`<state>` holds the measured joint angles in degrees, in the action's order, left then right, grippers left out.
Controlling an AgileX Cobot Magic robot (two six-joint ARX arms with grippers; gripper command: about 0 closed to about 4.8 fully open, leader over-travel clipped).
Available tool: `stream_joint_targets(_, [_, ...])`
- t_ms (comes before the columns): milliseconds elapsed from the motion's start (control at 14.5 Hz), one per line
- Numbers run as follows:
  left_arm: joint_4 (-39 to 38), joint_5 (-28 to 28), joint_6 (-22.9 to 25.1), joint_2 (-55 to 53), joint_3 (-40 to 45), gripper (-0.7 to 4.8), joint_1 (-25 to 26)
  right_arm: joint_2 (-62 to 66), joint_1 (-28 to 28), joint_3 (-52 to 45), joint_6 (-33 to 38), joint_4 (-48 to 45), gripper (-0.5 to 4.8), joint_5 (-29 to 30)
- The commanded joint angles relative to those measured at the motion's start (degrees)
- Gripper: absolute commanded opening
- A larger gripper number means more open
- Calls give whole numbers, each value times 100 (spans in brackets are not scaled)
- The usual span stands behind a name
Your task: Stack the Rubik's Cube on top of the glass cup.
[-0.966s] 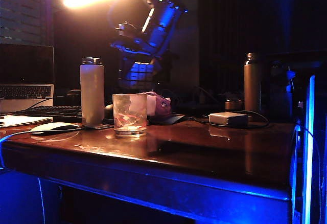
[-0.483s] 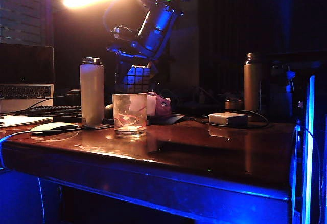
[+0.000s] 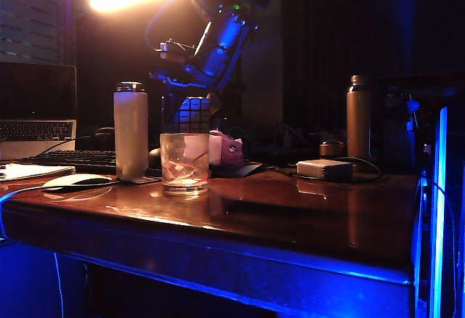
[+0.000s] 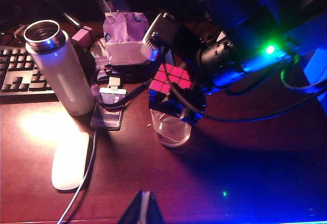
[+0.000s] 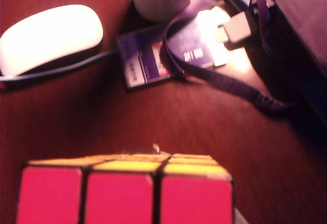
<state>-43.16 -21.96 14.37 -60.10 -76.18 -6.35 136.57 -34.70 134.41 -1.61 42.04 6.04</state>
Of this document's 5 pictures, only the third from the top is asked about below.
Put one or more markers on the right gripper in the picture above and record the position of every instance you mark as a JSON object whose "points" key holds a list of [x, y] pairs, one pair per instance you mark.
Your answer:
{"points": [[218, 56]]}

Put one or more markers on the Rubik's cube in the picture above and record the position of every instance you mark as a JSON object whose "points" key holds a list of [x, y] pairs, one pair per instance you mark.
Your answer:
{"points": [[192, 114]]}

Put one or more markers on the clear glass cup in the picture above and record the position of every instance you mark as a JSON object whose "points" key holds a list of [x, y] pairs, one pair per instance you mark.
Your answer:
{"points": [[184, 167]]}

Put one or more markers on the small bronze cup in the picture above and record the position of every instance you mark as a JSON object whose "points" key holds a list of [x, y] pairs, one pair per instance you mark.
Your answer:
{"points": [[331, 149]]}

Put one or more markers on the pink plush toy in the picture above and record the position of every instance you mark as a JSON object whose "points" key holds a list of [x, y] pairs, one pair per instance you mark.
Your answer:
{"points": [[232, 149]]}

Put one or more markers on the black computer mouse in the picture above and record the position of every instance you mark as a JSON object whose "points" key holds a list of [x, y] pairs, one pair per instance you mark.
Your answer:
{"points": [[154, 156]]}

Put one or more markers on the white bottle with metal lid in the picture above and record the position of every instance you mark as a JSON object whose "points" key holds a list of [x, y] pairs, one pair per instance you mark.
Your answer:
{"points": [[130, 133]]}

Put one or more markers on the dark mouse pad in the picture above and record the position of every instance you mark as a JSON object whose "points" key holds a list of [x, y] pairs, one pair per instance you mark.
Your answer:
{"points": [[238, 170]]}

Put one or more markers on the flat coaster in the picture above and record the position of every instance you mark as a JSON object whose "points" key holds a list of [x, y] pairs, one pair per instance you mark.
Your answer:
{"points": [[143, 180]]}

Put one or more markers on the black keyboard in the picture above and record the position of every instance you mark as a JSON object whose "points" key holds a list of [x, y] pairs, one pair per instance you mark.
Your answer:
{"points": [[76, 158]]}

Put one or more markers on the white computer mouse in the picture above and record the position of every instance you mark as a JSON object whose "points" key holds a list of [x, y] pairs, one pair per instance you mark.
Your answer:
{"points": [[74, 180]]}

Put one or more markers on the white power adapter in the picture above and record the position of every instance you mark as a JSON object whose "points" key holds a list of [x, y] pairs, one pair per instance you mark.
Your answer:
{"points": [[325, 169]]}

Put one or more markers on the silver laptop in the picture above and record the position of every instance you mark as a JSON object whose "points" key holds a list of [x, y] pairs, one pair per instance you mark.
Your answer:
{"points": [[36, 93]]}

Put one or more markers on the bronze metal bottle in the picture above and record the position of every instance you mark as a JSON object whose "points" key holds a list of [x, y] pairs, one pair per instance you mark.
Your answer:
{"points": [[358, 125]]}

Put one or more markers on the white paper notebook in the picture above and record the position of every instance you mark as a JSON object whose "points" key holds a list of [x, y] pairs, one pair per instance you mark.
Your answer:
{"points": [[32, 171]]}

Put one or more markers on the dark bottle with blue tag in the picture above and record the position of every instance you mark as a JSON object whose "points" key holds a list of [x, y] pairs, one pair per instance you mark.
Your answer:
{"points": [[399, 133]]}

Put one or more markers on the blue lit computer tower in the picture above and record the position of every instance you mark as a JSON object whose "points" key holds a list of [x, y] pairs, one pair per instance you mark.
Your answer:
{"points": [[441, 205]]}

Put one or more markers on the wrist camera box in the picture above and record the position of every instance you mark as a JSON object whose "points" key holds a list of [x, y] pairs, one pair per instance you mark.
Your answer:
{"points": [[170, 50]]}

